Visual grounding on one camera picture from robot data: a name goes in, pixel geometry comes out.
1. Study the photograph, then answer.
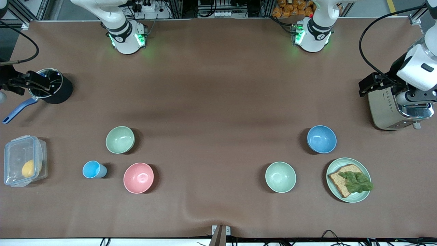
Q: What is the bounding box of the blue bowl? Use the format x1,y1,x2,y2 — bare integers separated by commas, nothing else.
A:
307,125,337,154

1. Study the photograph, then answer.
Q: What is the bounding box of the light green bowl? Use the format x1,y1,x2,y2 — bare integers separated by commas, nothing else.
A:
105,126,135,154
265,162,297,193

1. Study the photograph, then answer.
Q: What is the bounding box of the pink bowl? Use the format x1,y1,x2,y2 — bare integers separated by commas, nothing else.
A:
123,163,154,194

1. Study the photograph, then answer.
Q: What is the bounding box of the silver toaster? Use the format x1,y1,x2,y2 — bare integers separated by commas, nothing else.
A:
368,85,435,131

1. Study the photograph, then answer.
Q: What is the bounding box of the clear plastic food container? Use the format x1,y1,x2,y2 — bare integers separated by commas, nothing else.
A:
3,135,48,188

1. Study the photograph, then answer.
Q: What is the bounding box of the yellow lemon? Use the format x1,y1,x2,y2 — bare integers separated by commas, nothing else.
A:
22,160,35,178

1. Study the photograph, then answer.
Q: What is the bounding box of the green lettuce leaf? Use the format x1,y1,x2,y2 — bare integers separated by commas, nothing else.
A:
338,171,374,193

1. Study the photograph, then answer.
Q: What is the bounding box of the brown bread slice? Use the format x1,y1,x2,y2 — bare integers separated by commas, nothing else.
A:
328,164,364,198

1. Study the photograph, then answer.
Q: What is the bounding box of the small blue cup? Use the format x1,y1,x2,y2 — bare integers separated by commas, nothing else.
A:
82,161,107,179

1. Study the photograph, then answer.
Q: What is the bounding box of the light green plate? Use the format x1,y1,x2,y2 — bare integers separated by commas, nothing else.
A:
326,158,372,203

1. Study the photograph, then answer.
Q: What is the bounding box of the orange snack bag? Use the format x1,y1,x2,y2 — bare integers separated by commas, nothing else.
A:
272,0,316,18

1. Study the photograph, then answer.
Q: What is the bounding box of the white power strip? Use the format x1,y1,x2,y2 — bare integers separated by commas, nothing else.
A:
197,10,238,18

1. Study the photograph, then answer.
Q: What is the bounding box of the black saucepan with blue handle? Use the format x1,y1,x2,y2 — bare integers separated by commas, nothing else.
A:
2,68,73,124

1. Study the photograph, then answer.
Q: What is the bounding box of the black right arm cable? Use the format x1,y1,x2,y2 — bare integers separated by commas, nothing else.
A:
0,20,39,64

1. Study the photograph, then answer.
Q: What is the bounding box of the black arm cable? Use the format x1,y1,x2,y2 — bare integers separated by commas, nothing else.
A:
358,5,427,86
0,20,39,64

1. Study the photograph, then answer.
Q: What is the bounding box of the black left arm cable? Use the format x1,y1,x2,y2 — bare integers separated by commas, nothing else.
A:
358,5,427,86

